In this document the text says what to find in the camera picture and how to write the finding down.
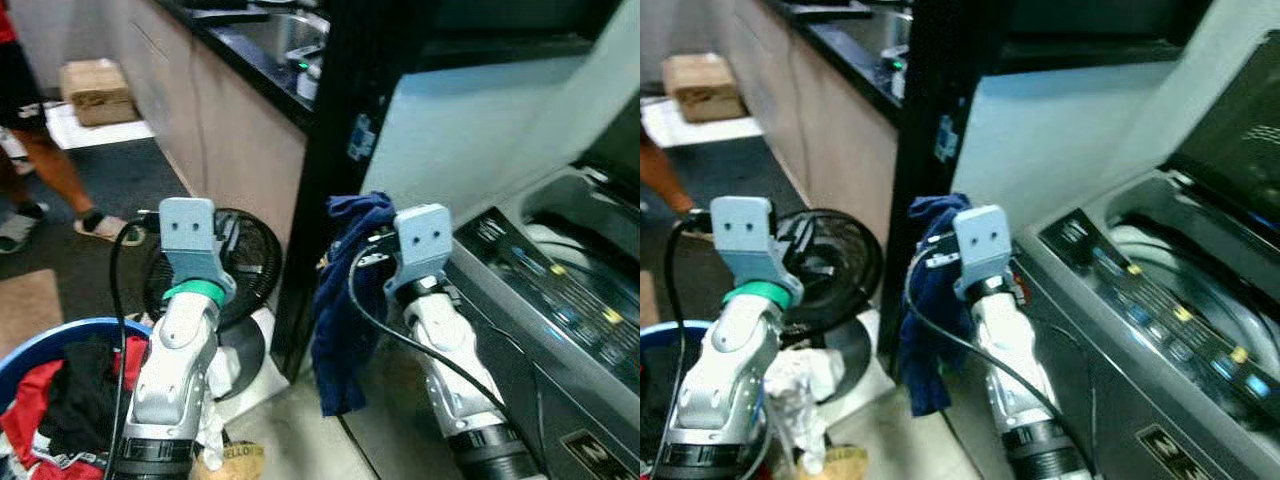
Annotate black door frame post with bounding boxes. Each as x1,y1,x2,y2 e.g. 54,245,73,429
878,0,1013,373
268,0,443,383

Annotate black garment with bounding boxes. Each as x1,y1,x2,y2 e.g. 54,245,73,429
38,335,128,458
642,343,693,463

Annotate red garment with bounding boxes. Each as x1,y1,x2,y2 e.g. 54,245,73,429
0,335,151,473

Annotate blue laundry basket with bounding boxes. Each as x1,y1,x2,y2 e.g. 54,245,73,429
0,317,153,480
640,319,718,480

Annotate black floor fan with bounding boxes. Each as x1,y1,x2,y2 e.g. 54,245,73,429
773,207,888,378
139,207,286,378

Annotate yellow printed container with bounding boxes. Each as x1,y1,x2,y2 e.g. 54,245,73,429
194,443,267,480
798,443,871,480

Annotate washer drum with grey rim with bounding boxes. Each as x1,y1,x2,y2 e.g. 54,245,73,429
1108,213,1280,353
523,198,641,303

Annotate beige cabinet with black countertop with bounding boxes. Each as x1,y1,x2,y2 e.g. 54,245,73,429
104,0,333,253
718,0,913,253

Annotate stainless steel sink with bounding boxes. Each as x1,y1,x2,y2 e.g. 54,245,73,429
233,8,333,73
848,8,913,63

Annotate brown cardboard box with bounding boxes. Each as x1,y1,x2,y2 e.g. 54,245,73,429
661,51,747,124
57,57,142,129

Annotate navy blue garment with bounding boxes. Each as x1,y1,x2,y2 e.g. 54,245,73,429
311,191,402,419
896,192,977,419

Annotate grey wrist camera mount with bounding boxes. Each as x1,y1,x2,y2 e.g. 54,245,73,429
382,203,454,297
949,204,1014,297
157,196,239,297
707,195,798,293

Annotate white crumpled cloth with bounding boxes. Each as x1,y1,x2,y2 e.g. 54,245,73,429
194,343,243,473
763,343,848,477

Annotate white floor mat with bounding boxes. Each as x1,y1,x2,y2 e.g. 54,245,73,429
44,98,158,153
640,94,763,151

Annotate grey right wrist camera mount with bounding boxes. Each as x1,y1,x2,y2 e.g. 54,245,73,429
949,204,1014,297
382,203,454,297

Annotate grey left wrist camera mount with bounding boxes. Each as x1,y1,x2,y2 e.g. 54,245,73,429
157,196,239,297
707,195,798,293

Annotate black washer control panel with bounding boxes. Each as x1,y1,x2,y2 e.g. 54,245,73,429
454,206,641,393
1038,209,1280,433

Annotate person's legs with sandals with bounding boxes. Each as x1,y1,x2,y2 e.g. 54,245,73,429
640,130,703,218
0,0,137,257

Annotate grey top-load washing machine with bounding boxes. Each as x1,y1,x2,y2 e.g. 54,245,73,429
438,165,641,480
1008,30,1280,480

